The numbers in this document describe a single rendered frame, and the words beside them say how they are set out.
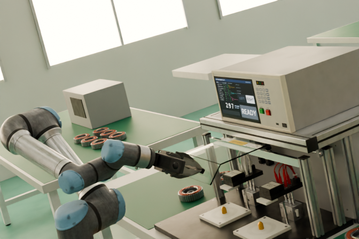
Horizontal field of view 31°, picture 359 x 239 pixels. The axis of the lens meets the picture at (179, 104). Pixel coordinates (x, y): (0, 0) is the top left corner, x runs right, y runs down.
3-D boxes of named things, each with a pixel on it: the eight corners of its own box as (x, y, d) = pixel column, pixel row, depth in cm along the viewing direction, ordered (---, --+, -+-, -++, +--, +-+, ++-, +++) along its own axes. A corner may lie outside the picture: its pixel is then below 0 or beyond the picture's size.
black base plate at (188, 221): (246, 280, 203) (244, 274, 203) (155, 229, 259) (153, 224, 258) (353, 224, 224) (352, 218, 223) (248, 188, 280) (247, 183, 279)
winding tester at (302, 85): (291, 133, 218) (279, 76, 214) (221, 120, 256) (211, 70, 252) (373, 100, 235) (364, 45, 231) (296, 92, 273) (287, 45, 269)
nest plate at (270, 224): (257, 245, 220) (257, 242, 220) (233, 234, 233) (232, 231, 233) (291, 229, 227) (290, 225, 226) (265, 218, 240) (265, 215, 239)
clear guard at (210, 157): (210, 185, 219) (206, 169, 218) (176, 173, 240) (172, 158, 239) (284, 153, 233) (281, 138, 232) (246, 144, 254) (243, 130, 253)
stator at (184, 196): (185, 205, 276) (184, 197, 276) (175, 198, 287) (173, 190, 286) (208, 196, 280) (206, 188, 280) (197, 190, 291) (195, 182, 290)
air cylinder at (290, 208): (294, 221, 232) (291, 207, 231) (281, 216, 238) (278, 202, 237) (304, 216, 234) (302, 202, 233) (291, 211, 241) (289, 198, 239)
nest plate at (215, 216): (219, 228, 241) (219, 224, 241) (199, 218, 254) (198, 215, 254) (251, 213, 248) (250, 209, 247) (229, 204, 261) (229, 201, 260)
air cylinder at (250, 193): (255, 206, 253) (252, 193, 252) (244, 202, 259) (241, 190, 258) (265, 201, 255) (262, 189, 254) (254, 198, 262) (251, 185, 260)
